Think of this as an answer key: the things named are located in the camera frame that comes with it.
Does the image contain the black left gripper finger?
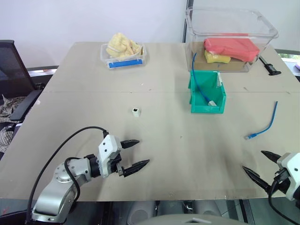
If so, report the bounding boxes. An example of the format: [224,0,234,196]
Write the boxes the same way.
[120,139,140,149]
[122,159,150,177]

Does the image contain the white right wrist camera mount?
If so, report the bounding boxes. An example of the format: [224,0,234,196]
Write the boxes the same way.
[277,152,300,202]

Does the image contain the black office chair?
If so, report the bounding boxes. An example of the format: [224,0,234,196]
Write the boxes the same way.
[0,40,60,128]

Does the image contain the plaid cloth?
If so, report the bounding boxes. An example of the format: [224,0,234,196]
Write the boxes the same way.
[0,94,27,153]

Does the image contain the short black left arm cable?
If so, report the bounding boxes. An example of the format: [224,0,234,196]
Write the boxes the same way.
[64,157,81,203]

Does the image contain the large clear plastic container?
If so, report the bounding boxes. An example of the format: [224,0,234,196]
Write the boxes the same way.
[184,8,279,73]

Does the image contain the dark rounded shape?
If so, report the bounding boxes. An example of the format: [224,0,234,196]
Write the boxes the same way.
[129,200,161,222]

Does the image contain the yellow cloth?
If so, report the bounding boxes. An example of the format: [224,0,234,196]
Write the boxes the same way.
[105,32,144,60]

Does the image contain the small clear plastic container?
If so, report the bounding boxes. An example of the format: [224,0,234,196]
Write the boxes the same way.
[100,42,147,70]

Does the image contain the black hand tool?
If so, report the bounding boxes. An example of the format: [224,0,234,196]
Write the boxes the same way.
[258,56,282,76]

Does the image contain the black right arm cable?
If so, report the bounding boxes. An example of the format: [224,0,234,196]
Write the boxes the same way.
[268,174,300,225]

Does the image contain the blue ethernet cable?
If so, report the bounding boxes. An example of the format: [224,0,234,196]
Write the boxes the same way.
[244,101,278,141]

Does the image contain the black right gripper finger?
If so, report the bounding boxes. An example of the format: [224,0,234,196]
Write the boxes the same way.
[261,150,282,163]
[241,165,273,194]

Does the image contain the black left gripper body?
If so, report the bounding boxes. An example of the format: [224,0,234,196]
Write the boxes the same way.
[108,152,125,178]

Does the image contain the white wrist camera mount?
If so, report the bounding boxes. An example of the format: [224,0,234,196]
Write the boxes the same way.
[97,134,123,180]
[277,152,300,202]

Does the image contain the red cloth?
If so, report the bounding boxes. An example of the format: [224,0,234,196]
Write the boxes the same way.
[203,37,261,63]

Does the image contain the yellow sponge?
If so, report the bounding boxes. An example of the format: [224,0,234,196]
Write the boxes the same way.
[204,49,232,65]

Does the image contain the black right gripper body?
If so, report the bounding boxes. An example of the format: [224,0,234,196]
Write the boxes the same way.
[271,168,290,195]

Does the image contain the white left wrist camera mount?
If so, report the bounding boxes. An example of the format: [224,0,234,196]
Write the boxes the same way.
[97,134,123,180]

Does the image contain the green plastic parts bin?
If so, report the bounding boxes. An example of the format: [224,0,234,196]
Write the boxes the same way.
[188,70,227,114]

